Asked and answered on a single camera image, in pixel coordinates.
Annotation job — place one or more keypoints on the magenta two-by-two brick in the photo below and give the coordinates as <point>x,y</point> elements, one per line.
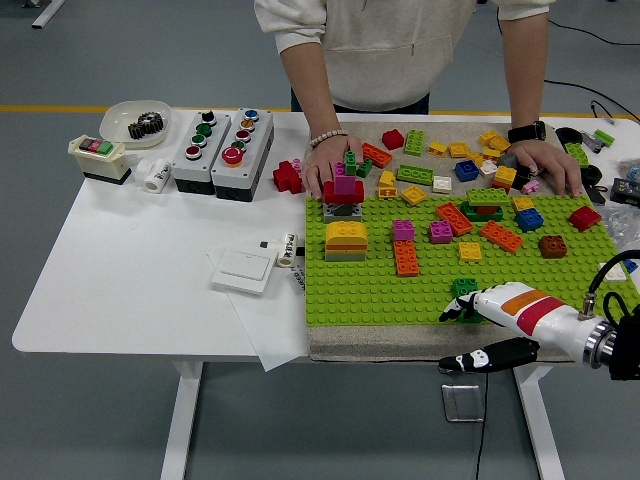
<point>441,232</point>

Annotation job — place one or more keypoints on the yellow sloped brick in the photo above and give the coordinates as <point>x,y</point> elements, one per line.
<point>387,177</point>

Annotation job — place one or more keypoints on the white wall switch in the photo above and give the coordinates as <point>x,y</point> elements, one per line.
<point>245,270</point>

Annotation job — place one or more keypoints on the blue two-by-two brick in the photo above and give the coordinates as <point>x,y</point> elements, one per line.
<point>529,220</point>
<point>467,170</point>

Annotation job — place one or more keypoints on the small green brick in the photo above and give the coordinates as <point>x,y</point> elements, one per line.
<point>365,168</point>

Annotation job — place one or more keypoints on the cream red-green switch box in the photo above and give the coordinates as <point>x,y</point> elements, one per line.
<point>100,160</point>

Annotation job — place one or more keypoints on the black brick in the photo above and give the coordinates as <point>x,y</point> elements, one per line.
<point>521,179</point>

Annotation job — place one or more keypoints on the plastic bag with blue parts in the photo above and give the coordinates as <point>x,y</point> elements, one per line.
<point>631,170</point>

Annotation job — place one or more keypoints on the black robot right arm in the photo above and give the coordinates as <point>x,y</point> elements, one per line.
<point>625,350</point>

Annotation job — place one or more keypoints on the white plastic bowl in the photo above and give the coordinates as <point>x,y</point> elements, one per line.
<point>117,120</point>

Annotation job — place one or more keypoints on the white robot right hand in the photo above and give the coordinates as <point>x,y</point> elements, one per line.
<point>530,310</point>

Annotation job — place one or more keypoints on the tall green narrow brick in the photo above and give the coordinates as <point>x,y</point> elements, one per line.
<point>351,162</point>

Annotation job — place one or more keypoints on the person's left forearm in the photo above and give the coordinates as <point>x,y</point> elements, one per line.
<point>525,75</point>

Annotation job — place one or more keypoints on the dark green arch brick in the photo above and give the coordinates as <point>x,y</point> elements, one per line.
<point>470,214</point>

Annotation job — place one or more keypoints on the orange two-by-four brick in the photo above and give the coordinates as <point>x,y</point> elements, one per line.
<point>377,155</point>
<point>406,259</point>
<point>454,219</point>
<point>500,236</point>

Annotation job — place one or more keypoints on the clear plastic bag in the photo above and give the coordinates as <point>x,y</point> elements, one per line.
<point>620,220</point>

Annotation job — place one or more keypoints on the grey-brown cushion mat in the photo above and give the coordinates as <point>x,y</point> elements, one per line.
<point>375,345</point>

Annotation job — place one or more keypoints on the metal floor socket box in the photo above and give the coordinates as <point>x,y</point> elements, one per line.
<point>462,402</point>

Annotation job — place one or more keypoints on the red brick under yellow brick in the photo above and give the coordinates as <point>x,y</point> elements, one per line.
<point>499,188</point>

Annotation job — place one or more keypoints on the small yellow brick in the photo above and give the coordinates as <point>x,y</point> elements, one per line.
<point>491,154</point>
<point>476,159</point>
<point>488,137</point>
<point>501,144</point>
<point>437,149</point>

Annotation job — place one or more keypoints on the lime two-by-four brick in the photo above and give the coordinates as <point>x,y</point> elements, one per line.
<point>487,196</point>
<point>415,142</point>

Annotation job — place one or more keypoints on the small white brick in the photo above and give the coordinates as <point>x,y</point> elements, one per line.
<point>490,167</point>

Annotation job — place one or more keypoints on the white background table foot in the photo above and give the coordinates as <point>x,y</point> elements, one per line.
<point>47,12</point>

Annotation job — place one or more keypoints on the dark green two-by-four brick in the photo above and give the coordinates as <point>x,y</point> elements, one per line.
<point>465,287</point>

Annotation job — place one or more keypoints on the grey-olive brick layer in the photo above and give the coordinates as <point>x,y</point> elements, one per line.
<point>345,257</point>

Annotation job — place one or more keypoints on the small lime brick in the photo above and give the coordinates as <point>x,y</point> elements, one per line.
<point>604,137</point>

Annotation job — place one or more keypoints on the white printed label strip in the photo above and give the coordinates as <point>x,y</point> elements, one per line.
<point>296,279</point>

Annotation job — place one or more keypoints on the person's right hand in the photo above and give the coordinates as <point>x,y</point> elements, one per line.
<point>330,160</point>

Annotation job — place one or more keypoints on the white paper sheet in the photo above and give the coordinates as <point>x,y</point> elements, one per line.
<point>270,330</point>

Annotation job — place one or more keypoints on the grey emergency-stop control box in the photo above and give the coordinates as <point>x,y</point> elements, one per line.
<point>235,177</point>

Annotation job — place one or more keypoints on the red arch brick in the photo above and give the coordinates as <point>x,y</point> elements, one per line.
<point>357,192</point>

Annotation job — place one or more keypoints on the lime two-by-four plate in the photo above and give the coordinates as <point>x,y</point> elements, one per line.
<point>415,174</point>

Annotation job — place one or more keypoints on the person's right forearm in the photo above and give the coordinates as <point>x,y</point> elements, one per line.
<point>312,90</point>

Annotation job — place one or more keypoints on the black metal gear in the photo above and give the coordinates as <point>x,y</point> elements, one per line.
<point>145,127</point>

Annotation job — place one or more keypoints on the white two-by-two plate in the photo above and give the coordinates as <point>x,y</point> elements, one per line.
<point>617,274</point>
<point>442,184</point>

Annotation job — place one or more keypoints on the green studded baseplate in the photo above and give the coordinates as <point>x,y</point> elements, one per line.
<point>350,300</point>

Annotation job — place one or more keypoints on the red sloped two-by-two brick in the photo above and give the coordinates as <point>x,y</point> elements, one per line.
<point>585,218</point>

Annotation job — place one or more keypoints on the small grey device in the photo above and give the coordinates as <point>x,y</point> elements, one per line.
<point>592,141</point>

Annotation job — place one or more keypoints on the white table leg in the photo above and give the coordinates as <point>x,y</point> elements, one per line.
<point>182,425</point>
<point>540,425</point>

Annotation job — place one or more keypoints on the black button device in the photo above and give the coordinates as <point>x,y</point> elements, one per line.
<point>625,189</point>

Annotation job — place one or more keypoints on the pink two-by-two brick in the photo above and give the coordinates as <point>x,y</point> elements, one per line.
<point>403,231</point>

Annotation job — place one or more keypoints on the brown two-by-two brick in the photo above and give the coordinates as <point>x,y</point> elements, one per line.
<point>552,246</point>

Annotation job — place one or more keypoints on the small blue brick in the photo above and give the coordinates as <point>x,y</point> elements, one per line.
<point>631,266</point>

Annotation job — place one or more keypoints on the person's left hand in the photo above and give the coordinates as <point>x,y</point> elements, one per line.
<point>545,160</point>

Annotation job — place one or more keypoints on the grey base brick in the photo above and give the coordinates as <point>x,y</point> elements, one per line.
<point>330,215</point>

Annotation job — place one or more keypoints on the grey four-button control box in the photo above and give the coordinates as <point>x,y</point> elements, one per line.
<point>192,170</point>

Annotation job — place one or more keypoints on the yellow printed brick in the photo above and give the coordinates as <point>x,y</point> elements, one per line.
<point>388,191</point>

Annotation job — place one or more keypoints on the small pink brick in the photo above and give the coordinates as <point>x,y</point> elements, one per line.
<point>297,164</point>
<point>531,187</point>

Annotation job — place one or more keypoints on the small red-brown brick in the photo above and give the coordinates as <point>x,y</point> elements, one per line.
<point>487,210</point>

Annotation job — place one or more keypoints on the yellow two-by-two plate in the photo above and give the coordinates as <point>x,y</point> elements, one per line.
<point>522,203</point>
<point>470,252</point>
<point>414,195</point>
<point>458,149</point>

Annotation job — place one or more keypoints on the red cross-shaped brick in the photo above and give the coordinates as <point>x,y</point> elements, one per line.
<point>286,177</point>

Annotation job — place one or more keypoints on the person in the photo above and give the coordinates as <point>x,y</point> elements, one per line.
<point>390,50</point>

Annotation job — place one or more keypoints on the grey rounded brick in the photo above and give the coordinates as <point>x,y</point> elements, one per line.
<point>509,161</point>

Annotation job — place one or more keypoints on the labelled white pipe fitting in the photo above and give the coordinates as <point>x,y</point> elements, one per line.
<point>287,247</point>

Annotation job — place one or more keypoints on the yellow domed brick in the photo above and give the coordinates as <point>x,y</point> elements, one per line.
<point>345,231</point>

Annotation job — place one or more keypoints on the yellow two-by-two brick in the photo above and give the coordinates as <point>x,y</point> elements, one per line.
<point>504,175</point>

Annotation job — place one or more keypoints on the thin orange brick layer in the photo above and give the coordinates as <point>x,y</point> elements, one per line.
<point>345,246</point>

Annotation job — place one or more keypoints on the tall pink brick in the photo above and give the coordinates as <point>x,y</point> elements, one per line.
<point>344,185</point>

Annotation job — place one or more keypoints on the black wrist watch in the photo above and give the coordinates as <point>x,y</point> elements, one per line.
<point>525,132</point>

